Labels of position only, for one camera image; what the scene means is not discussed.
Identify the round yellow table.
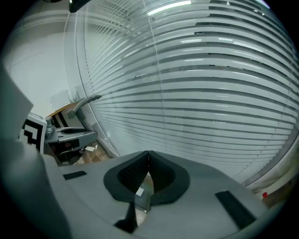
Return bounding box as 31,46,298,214
45,100,81,117

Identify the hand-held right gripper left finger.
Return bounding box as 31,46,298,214
59,150,150,239

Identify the white box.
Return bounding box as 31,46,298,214
50,90,71,110

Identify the black head-worn camera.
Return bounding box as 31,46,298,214
69,0,94,14

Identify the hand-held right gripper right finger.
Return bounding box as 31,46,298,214
136,150,278,239

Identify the white slatted window blind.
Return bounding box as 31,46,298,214
77,0,299,185

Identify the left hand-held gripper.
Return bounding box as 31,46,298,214
0,63,98,155

